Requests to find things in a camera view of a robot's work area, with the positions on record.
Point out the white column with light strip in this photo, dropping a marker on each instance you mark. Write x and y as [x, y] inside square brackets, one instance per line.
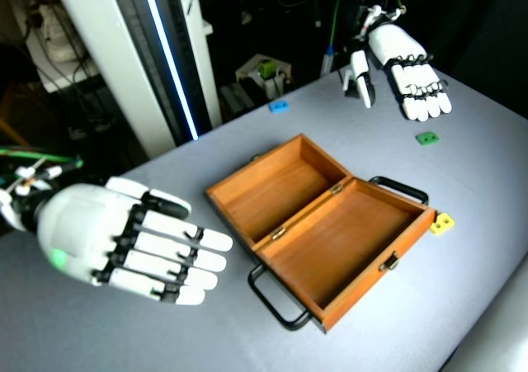
[115, 58]

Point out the blue toy block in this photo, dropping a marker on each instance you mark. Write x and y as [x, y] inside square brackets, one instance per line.
[279, 106]

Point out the yellow toy block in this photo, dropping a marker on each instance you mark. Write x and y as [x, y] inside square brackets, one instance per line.
[442, 223]

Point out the white rounded object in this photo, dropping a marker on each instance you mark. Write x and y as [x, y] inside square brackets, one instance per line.
[62, 38]

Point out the grey table cloth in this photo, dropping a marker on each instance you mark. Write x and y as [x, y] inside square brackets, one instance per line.
[123, 339]

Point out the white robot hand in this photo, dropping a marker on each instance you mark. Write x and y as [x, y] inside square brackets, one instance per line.
[392, 42]
[78, 223]

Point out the small green object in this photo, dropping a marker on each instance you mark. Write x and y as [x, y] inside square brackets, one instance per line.
[267, 69]

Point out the green toy block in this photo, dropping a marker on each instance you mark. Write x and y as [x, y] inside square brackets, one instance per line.
[427, 138]

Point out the white shelf board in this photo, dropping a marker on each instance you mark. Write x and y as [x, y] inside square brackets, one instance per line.
[53, 81]

